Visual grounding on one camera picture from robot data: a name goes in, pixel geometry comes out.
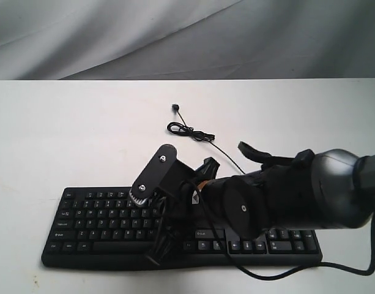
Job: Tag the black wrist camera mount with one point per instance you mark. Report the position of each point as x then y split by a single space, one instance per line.
164 174

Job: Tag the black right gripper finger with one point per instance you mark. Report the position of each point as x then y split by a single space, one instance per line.
175 235

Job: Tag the black acer keyboard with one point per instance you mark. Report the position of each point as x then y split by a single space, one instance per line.
100 228

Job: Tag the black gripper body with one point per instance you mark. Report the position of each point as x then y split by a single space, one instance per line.
237 202

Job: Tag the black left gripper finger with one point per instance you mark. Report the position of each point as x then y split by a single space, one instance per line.
160 248

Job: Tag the grey backdrop cloth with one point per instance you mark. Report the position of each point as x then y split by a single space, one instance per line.
186 40

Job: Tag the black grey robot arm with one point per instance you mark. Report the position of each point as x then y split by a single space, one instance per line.
334 189

